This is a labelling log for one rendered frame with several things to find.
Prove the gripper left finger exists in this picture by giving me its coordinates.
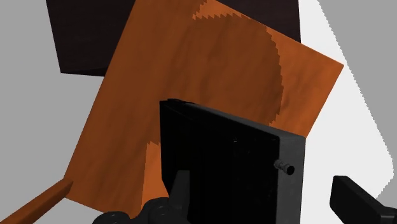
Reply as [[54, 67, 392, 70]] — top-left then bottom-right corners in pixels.
[[92, 169, 191, 224]]

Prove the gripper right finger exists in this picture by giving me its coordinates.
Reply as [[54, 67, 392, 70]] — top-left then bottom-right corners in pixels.
[[329, 174, 397, 224]]

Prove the black box with small knob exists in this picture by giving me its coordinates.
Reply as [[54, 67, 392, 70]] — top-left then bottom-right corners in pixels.
[[158, 98, 307, 224]]

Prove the brown wooden table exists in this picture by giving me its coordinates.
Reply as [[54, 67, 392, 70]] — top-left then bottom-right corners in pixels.
[[0, 0, 345, 224]]

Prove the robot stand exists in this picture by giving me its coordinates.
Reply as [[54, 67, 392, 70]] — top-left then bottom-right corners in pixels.
[[45, 0, 302, 78]]

